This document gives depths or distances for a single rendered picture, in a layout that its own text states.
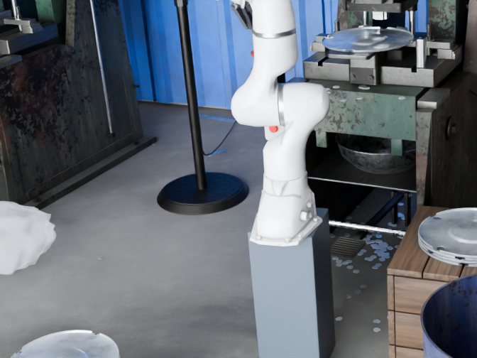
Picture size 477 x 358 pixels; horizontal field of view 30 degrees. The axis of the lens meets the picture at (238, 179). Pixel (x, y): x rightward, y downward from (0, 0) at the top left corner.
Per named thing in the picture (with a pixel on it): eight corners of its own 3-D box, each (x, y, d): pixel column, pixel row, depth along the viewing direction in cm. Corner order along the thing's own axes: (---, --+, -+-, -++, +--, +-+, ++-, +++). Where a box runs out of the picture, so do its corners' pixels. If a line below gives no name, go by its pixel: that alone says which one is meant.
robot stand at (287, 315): (320, 379, 251) (311, 237, 233) (260, 371, 257) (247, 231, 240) (336, 344, 266) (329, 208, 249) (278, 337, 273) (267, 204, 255)
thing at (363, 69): (369, 97, 272) (368, 55, 266) (327, 94, 278) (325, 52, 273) (397, 74, 291) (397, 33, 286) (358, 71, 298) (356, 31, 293)
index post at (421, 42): (424, 67, 276) (424, 38, 273) (414, 67, 278) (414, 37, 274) (427, 65, 278) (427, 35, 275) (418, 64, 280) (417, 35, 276)
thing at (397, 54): (403, 60, 286) (403, 51, 285) (346, 57, 295) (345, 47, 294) (419, 47, 298) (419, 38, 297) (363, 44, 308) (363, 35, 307)
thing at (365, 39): (426, 30, 288) (426, 28, 288) (394, 55, 265) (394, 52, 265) (343, 27, 302) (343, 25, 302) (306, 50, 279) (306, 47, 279)
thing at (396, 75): (434, 88, 276) (434, 69, 274) (303, 78, 298) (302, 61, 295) (462, 61, 300) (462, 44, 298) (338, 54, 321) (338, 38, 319)
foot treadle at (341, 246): (353, 270, 283) (353, 256, 281) (324, 266, 288) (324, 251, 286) (414, 197, 330) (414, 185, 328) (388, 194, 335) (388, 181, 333)
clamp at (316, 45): (355, 53, 298) (354, 23, 294) (309, 50, 306) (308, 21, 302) (362, 48, 303) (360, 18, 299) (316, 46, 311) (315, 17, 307)
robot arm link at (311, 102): (333, 179, 232) (329, 88, 222) (262, 181, 235) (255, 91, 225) (334, 163, 242) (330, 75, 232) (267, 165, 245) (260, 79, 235)
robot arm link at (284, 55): (294, 37, 217) (221, 40, 220) (301, 131, 228) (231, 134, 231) (297, 24, 227) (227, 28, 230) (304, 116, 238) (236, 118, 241)
